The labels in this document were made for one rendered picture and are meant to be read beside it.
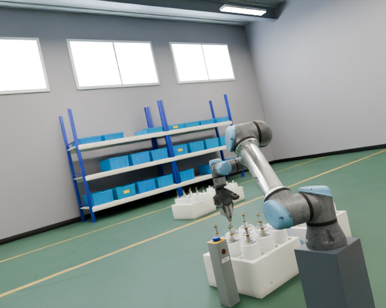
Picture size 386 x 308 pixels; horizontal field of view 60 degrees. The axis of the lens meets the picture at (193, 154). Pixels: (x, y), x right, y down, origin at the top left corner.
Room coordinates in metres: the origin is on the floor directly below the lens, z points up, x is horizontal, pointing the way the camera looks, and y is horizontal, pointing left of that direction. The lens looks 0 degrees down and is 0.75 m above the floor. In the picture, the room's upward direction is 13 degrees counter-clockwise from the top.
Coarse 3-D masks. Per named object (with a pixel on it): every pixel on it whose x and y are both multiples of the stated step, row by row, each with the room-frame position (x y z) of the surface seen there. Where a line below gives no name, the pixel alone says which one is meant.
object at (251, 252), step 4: (256, 240) 1.73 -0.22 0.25; (240, 244) 1.74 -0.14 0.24; (244, 244) 1.70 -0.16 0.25; (248, 244) 1.69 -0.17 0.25; (252, 244) 1.68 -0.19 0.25; (256, 244) 1.69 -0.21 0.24; (244, 248) 1.69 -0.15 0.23; (248, 248) 1.68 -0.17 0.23; (252, 248) 1.68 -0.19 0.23; (256, 248) 1.69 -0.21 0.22; (244, 252) 1.70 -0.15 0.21; (248, 252) 1.68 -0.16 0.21; (252, 252) 1.68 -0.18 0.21; (256, 252) 1.68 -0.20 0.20; (260, 252) 1.71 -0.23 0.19; (244, 256) 1.70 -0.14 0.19; (248, 256) 1.69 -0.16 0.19; (252, 256) 1.68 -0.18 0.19; (256, 256) 1.68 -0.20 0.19
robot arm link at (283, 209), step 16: (240, 128) 1.50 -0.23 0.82; (256, 128) 1.51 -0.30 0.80; (240, 144) 1.46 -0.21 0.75; (256, 144) 1.47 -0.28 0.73; (256, 160) 1.40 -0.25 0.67; (256, 176) 1.37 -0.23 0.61; (272, 176) 1.34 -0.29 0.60; (272, 192) 1.28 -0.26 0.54; (288, 192) 1.27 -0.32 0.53; (272, 208) 1.24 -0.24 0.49; (288, 208) 1.22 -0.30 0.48; (304, 208) 1.23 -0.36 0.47; (272, 224) 1.27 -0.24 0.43; (288, 224) 1.23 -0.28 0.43
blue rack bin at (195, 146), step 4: (188, 144) 7.03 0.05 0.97; (192, 144) 7.05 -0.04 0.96; (196, 144) 7.10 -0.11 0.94; (200, 144) 7.17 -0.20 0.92; (188, 148) 7.07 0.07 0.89; (192, 148) 7.04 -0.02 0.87; (196, 148) 7.10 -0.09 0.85; (200, 148) 7.16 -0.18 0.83; (188, 152) 7.10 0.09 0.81; (192, 152) 7.04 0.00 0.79
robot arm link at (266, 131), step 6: (258, 120) 1.55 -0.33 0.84; (264, 126) 1.52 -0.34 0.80; (264, 132) 1.52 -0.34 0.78; (270, 132) 1.54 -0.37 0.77; (264, 138) 1.52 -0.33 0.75; (270, 138) 1.56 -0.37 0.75; (264, 144) 1.59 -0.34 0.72; (240, 162) 1.87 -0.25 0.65; (240, 168) 1.89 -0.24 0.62; (246, 168) 1.91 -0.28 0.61
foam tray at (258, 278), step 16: (288, 240) 1.84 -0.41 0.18; (208, 256) 1.88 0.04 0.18; (240, 256) 1.75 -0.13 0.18; (272, 256) 1.71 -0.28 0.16; (288, 256) 1.78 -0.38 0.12; (208, 272) 1.91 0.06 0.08; (240, 272) 1.70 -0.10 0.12; (256, 272) 1.62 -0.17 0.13; (272, 272) 1.69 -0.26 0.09; (288, 272) 1.77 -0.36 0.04; (240, 288) 1.72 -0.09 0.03; (256, 288) 1.63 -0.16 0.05; (272, 288) 1.68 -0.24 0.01
